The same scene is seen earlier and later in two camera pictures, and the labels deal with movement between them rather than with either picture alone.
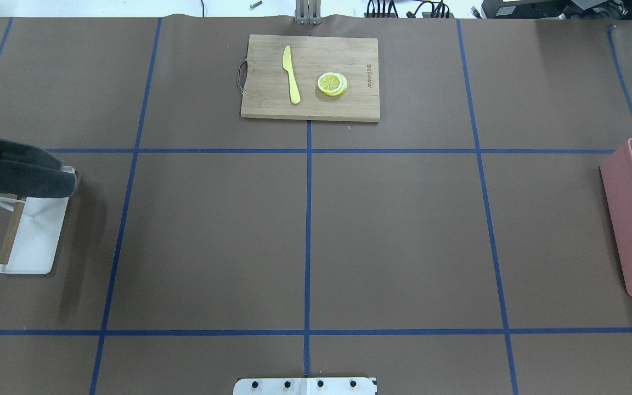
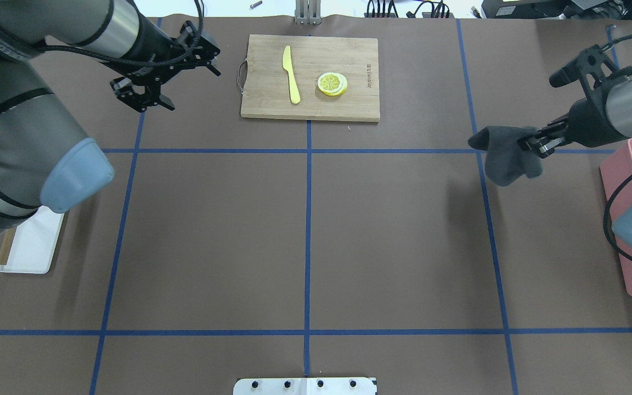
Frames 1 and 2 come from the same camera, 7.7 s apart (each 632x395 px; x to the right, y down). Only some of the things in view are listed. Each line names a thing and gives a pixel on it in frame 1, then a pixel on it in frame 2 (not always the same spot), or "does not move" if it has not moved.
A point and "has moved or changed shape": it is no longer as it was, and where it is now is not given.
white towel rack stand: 30,243 does not move
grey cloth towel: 24,169 has moved or changed shape
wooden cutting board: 310,78 does not move
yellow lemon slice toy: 332,84 does not move
